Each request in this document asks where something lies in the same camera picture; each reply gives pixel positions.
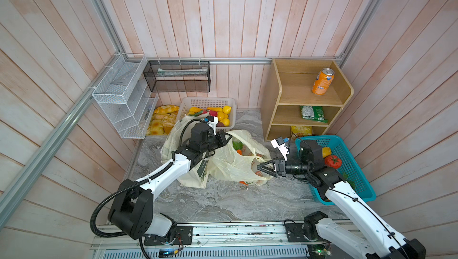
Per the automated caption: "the orange soda can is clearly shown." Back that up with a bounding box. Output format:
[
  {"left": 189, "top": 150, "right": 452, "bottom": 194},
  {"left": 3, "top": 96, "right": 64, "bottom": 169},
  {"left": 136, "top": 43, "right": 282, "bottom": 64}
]
[{"left": 311, "top": 68, "right": 335, "bottom": 96}]

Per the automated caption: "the red toy dragon fruit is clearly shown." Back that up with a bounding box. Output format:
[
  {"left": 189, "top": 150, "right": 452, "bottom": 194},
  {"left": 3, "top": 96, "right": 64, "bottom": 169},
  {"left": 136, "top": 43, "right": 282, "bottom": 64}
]
[{"left": 194, "top": 110, "right": 218, "bottom": 118}]

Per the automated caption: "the white wire mesh shelf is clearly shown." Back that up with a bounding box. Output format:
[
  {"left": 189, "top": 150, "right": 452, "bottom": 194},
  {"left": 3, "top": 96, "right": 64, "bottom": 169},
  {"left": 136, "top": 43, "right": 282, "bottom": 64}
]
[{"left": 93, "top": 53, "right": 159, "bottom": 139}]

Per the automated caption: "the red toy tomato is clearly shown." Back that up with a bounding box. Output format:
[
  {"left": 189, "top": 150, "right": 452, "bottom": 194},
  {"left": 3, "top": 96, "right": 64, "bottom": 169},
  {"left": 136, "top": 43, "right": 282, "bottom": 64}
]
[{"left": 324, "top": 155, "right": 342, "bottom": 170}]

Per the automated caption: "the green snack packet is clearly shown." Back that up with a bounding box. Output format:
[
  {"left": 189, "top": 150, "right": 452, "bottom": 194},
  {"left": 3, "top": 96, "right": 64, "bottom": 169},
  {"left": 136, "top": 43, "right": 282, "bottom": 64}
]
[{"left": 300, "top": 106, "right": 328, "bottom": 123}]

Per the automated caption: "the yellow chips packet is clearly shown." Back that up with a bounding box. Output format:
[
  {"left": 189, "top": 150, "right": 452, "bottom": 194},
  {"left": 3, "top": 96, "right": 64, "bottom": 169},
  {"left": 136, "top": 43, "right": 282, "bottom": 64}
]
[{"left": 291, "top": 125, "right": 313, "bottom": 139}]

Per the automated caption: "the cream canvas tote bag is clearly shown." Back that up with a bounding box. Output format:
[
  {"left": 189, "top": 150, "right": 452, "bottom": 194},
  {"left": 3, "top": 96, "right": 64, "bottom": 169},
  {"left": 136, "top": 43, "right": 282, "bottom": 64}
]
[{"left": 161, "top": 117, "right": 216, "bottom": 189}]

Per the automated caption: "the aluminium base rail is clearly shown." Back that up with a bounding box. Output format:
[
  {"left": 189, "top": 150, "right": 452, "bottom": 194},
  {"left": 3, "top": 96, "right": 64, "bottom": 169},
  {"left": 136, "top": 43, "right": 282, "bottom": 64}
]
[{"left": 89, "top": 219, "right": 374, "bottom": 259}]

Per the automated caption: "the teal plastic basket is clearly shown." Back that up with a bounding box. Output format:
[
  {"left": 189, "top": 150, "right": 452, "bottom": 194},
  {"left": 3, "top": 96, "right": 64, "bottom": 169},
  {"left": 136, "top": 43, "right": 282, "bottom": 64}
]
[{"left": 295, "top": 135, "right": 376, "bottom": 202}]

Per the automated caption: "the yellow toy lemon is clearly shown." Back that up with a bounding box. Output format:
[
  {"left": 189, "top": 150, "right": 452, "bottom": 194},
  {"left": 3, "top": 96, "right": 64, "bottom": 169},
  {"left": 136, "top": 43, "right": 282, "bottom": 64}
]
[{"left": 222, "top": 106, "right": 232, "bottom": 115}]

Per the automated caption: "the yellow plastic grocery bag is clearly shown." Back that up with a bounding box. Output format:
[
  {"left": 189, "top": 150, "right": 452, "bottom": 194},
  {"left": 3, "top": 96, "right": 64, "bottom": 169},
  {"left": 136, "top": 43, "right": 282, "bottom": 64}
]
[{"left": 206, "top": 130, "right": 272, "bottom": 186}]

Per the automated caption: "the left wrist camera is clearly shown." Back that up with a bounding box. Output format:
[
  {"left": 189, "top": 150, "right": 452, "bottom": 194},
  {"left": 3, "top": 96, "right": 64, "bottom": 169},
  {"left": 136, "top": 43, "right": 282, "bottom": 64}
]
[{"left": 204, "top": 115, "right": 219, "bottom": 136}]

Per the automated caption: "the toy carrot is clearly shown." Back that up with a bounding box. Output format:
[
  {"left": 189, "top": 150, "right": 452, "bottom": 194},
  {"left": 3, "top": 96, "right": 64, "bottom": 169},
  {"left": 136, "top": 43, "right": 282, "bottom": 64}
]
[{"left": 233, "top": 140, "right": 250, "bottom": 156}]

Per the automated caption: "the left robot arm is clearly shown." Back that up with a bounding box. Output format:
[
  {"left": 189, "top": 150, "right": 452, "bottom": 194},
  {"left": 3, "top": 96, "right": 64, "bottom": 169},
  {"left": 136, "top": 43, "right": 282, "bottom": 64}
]
[{"left": 89, "top": 119, "right": 232, "bottom": 242}]

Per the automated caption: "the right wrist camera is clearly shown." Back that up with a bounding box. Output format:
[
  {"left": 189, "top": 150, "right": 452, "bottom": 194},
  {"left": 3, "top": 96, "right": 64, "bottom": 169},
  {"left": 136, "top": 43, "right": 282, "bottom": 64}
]
[{"left": 271, "top": 137, "right": 290, "bottom": 161}]

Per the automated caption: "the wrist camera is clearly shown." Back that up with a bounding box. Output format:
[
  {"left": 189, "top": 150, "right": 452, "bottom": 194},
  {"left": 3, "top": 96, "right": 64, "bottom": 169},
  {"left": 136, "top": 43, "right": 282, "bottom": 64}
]
[
  {"left": 271, "top": 137, "right": 290, "bottom": 161},
  {"left": 204, "top": 115, "right": 219, "bottom": 136}
]

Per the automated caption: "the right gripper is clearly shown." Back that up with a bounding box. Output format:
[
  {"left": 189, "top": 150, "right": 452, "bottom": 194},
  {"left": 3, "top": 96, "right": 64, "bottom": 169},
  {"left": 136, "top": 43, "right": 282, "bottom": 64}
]
[{"left": 257, "top": 156, "right": 308, "bottom": 178}]

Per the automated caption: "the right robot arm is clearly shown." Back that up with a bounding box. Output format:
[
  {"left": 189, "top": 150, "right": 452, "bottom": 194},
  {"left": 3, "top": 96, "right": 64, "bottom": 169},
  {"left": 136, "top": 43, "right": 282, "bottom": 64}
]
[{"left": 257, "top": 137, "right": 427, "bottom": 259}]

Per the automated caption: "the wooden shelf unit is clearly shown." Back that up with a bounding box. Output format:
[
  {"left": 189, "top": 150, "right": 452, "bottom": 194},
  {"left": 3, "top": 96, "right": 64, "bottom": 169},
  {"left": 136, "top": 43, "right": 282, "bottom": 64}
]
[{"left": 261, "top": 58, "right": 354, "bottom": 141}]

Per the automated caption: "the yellow toy pepper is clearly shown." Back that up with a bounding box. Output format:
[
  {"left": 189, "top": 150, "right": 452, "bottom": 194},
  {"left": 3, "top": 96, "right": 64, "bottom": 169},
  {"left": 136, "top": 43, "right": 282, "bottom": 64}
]
[{"left": 322, "top": 147, "right": 332, "bottom": 158}]

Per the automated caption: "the yellow bread tray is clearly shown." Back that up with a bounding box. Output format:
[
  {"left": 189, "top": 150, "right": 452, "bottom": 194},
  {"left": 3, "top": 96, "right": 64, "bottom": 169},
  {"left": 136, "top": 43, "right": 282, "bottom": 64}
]
[{"left": 146, "top": 105, "right": 180, "bottom": 136}]

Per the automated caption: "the white plastic fruit basket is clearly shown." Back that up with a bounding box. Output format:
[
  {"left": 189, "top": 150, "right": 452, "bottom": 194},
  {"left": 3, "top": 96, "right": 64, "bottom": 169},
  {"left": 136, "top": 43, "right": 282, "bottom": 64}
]
[{"left": 175, "top": 96, "right": 237, "bottom": 131}]

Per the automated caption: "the yellow toy fruit left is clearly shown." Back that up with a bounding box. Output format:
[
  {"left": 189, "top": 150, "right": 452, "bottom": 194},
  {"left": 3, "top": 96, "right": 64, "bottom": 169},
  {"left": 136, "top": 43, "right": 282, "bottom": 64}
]
[{"left": 189, "top": 107, "right": 202, "bottom": 114}]

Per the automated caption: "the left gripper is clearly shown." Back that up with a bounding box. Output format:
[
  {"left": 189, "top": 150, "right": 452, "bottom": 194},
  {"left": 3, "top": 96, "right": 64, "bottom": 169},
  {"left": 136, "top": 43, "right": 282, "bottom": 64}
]
[{"left": 200, "top": 129, "right": 233, "bottom": 152}]

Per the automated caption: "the black wire mesh basket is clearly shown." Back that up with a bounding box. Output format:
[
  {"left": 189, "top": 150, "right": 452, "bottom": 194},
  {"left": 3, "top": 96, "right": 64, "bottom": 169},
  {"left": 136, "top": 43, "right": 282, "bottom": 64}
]
[{"left": 143, "top": 60, "right": 211, "bottom": 93}]

